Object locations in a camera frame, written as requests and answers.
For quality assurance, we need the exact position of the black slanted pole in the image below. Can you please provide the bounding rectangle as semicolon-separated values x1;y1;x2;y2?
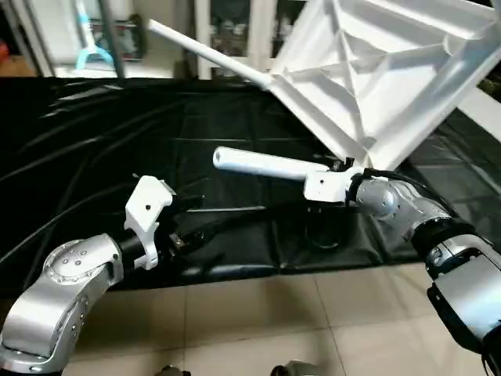
98;0;128;79

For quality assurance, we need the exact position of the white plastic table leg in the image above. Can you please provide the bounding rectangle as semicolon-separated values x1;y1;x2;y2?
147;19;276;89
213;146;333;186

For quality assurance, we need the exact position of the black work mat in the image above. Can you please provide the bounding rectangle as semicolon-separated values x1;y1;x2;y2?
0;74;501;295

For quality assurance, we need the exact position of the teal and white mop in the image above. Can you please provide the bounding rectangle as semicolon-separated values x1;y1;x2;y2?
74;0;118;71

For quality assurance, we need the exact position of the white plastic table top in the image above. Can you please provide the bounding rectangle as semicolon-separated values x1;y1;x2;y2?
269;0;501;172

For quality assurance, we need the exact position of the white glass door cabinet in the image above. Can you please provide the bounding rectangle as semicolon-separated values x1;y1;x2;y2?
192;0;310;79

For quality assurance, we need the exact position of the white flat board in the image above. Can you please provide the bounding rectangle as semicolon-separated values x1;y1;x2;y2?
458;86;501;142

